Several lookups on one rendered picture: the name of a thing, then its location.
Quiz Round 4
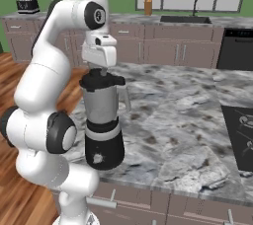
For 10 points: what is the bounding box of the black tap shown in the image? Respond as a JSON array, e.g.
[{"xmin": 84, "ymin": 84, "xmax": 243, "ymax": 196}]
[{"xmin": 192, "ymin": 0, "xmax": 200, "ymax": 18}]

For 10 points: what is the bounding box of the brown base cupboards run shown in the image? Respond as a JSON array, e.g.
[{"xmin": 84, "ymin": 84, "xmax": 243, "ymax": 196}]
[{"xmin": 1, "ymin": 17, "xmax": 225, "ymax": 70}]

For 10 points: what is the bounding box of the black and grey blender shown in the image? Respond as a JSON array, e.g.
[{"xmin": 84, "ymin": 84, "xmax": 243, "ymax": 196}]
[{"xmin": 81, "ymin": 83, "xmax": 132, "ymax": 172}]

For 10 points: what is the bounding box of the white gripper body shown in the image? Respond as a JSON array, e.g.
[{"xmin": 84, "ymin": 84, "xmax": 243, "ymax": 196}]
[{"xmin": 81, "ymin": 42, "xmax": 119, "ymax": 69}]

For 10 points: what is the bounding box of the black hob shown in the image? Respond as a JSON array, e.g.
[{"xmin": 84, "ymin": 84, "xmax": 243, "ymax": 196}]
[{"xmin": 220, "ymin": 105, "xmax": 253, "ymax": 174}]

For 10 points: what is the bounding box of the black blender lid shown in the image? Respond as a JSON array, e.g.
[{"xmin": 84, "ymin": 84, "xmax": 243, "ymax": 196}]
[{"xmin": 79, "ymin": 68, "xmax": 127, "ymax": 93}]

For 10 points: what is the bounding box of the black toaster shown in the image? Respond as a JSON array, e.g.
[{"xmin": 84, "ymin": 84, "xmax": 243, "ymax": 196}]
[{"xmin": 16, "ymin": 0, "xmax": 42, "ymax": 15}]

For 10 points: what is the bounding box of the brown island drawer front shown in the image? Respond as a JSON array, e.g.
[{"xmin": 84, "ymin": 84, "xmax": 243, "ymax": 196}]
[
  {"xmin": 166, "ymin": 192, "xmax": 253, "ymax": 225},
  {"xmin": 86, "ymin": 181, "xmax": 170, "ymax": 225}
]

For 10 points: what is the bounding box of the black dishwasher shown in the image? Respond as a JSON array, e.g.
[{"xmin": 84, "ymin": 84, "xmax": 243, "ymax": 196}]
[{"xmin": 215, "ymin": 27, "xmax": 253, "ymax": 72}]

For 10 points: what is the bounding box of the dark sink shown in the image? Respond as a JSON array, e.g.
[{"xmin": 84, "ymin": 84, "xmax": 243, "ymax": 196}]
[{"xmin": 159, "ymin": 15, "xmax": 212, "ymax": 25}]

